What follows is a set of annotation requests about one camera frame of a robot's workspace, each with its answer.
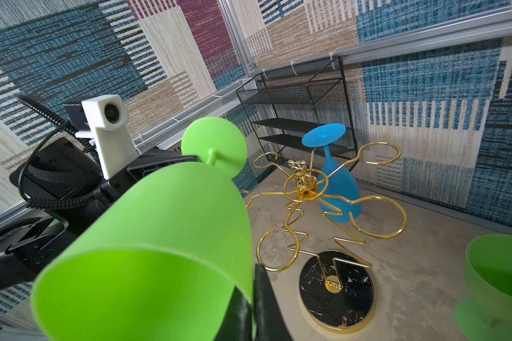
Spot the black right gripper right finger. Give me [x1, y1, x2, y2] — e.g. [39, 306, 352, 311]
[254, 264, 292, 341]

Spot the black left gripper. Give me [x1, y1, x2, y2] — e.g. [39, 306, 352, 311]
[68, 147, 200, 230]

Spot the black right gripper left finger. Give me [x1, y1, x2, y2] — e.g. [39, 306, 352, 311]
[214, 287, 253, 341]

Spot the green wine glass back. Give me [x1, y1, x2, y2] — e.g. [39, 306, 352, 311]
[31, 117, 254, 340]

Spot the green wine glass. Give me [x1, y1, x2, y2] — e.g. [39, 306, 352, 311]
[455, 234, 512, 340]
[31, 117, 254, 340]

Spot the blue wine glass back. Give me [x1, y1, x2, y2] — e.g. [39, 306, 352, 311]
[302, 124, 363, 223]

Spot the green wine glass front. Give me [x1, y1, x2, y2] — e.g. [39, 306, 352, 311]
[455, 234, 512, 340]

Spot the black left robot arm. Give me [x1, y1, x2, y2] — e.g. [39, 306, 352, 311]
[0, 95, 196, 291]

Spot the black mesh shelf rack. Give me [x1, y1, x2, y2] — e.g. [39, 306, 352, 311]
[236, 55, 358, 160]

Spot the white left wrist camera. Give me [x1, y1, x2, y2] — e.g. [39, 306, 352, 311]
[63, 95, 139, 180]

